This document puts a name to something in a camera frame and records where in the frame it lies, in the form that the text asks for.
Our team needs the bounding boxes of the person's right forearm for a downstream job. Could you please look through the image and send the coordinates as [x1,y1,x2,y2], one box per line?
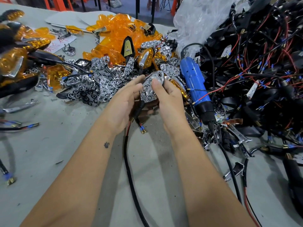
[163,125,258,227]

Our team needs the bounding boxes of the pile of black wired housings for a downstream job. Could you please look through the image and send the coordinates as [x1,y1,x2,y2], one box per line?
[185,0,303,163]

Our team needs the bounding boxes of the white paper with red writing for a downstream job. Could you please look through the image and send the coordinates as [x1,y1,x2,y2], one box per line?
[44,35,77,54]

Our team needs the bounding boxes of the chrome reflector plate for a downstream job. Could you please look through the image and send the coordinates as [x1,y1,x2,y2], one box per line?
[140,70,165,103]

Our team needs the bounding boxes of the black metal table legs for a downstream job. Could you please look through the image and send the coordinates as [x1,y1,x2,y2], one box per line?
[135,0,157,23]

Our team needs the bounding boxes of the black wired indicator housing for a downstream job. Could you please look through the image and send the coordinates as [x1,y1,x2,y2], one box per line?
[123,99,162,227]

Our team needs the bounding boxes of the chrome and orange indicator light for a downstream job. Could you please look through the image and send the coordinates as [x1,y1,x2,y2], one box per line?
[169,77,190,100]
[137,48,154,69]

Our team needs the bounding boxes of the chrome trim strip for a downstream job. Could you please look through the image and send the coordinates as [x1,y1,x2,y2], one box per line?
[223,162,245,182]
[2,99,40,114]

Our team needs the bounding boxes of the red and black wire pair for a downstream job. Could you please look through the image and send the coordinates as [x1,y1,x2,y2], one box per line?
[242,158,263,227]

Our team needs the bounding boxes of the person's right hand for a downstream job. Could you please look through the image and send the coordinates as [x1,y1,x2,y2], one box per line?
[151,78,190,138]

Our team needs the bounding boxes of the clear plastic bag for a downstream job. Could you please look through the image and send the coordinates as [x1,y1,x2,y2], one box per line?
[173,0,245,60]

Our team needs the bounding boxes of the white cardboard sheet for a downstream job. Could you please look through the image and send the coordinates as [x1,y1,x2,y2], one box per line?
[45,11,117,33]

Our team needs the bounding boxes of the black housing with circuit board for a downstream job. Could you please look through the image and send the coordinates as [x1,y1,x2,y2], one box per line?
[120,36,136,60]

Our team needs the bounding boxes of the single orange lens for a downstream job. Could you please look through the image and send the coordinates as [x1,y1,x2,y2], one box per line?
[46,65,72,91]
[66,25,84,36]

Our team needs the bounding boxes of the blue electric screwdriver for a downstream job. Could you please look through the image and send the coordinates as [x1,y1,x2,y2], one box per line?
[179,42,220,143]

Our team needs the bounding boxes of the pile of orange lenses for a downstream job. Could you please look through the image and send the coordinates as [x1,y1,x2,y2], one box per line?
[82,14,164,66]

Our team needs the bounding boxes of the person's left hand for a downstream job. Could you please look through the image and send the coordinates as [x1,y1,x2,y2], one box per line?
[100,75,146,136]

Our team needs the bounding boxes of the pile of chrome reflectors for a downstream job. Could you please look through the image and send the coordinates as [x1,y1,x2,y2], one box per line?
[56,40,183,107]

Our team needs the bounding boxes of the orange stool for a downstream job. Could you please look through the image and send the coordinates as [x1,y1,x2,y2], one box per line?
[43,0,74,11]
[170,0,184,16]

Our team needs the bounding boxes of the long black cable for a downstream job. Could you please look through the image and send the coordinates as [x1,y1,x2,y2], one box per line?
[217,140,243,204]

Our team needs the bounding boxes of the person's left forearm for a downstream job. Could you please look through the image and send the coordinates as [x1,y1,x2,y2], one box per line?
[20,117,129,227]

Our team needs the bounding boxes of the pile of assembled orange indicators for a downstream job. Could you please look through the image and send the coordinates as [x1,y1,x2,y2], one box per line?
[0,9,56,98]

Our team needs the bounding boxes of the small chrome reflector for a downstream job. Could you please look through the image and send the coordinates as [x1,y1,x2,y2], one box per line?
[62,44,76,56]

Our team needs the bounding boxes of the black wire with brass connector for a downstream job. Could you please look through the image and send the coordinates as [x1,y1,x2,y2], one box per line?
[0,158,17,186]

